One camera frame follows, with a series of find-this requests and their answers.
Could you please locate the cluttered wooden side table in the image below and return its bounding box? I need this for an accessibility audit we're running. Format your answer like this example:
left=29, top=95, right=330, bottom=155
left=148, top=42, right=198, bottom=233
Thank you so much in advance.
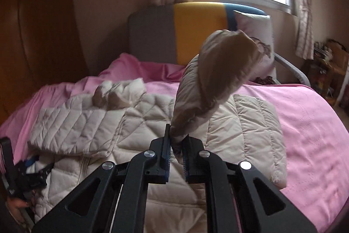
left=302, top=38, right=348, bottom=106

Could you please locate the right pink patterned curtain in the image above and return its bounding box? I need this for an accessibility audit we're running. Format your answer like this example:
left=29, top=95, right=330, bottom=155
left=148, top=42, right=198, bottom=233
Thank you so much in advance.
left=295, top=0, right=314, bottom=60

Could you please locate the brown wooden wardrobe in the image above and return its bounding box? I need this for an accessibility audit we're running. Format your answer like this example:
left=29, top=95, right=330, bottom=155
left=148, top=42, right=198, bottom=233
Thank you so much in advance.
left=1, top=0, right=88, bottom=121

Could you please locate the pink bed cover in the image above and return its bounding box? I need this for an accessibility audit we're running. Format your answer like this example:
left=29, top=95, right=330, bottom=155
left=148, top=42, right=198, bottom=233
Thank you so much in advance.
left=1, top=53, right=348, bottom=232

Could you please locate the beige quilted down jacket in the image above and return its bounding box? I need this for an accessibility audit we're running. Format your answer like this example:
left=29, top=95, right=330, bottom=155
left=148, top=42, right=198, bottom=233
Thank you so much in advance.
left=27, top=28, right=288, bottom=233

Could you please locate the white deer print pillow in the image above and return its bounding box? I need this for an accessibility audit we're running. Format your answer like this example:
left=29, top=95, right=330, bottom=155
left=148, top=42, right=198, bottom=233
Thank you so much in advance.
left=234, top=11, right=276, bottom=81

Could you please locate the grey yellow blue headboard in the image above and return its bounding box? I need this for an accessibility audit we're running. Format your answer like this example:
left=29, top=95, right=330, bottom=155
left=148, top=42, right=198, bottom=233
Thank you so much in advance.
left=128, top=2, right=266, bottom=66

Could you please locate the grey metal bed rail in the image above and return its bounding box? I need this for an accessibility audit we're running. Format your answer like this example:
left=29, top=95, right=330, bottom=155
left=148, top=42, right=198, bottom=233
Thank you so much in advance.
left=274, top=53, right=311, bottom=88

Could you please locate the person's left hand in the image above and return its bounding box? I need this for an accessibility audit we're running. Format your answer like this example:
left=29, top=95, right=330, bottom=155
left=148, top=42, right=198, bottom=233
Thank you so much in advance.
left=7, top=197, right=33, bottom=216

